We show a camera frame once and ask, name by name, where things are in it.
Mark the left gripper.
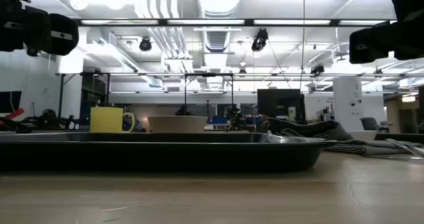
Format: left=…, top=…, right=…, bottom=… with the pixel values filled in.
left=0, top=0, right=80, bottom=57

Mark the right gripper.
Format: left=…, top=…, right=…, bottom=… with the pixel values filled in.
left=348, top=0, right=424, bottom=64

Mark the grey cloth napkin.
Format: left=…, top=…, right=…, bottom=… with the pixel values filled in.
left=266, top=117, right=424, bottom=157

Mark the yellow mug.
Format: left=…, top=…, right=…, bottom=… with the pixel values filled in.
left=89, top=106, right=136, bottom=134

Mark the fork with patterned handle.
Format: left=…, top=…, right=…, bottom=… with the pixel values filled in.
left=385, top=137, right=424, bottom=159

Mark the knife with patterned handle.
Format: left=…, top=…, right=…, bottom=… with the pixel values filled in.
left=366, top=154, right=424, bottom=161

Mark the beige bowl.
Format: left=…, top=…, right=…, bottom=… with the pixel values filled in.
left=147, top=115, right=209, bottom=134

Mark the black serving tray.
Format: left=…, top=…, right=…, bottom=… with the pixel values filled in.
left=0, top=132, right=337, bottom=173

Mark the grey office chair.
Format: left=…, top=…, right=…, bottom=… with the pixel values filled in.
left=360, top=117, right=382, bottom=133

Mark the black monitor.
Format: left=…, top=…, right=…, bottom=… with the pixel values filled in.
left=256, top=88, right=307, bottom=123

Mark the black overhead light bar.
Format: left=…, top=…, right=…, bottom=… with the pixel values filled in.
left=74, top=18, right=398, bottom=28

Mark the black wall screen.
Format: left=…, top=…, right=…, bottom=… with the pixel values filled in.
left=0, top=90, right=23, bottom=114

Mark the black aluminium rig frame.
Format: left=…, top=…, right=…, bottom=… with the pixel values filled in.
left=374, top=133, right=424, bottom=142

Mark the black hanging camera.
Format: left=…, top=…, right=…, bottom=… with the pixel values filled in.
left=250, top=28, right=270, bottom=53
left=138, top=36, right=153, bottom=52

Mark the black background rig frame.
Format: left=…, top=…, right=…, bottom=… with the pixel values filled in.
left=56, top=72, right=235, bottom=119

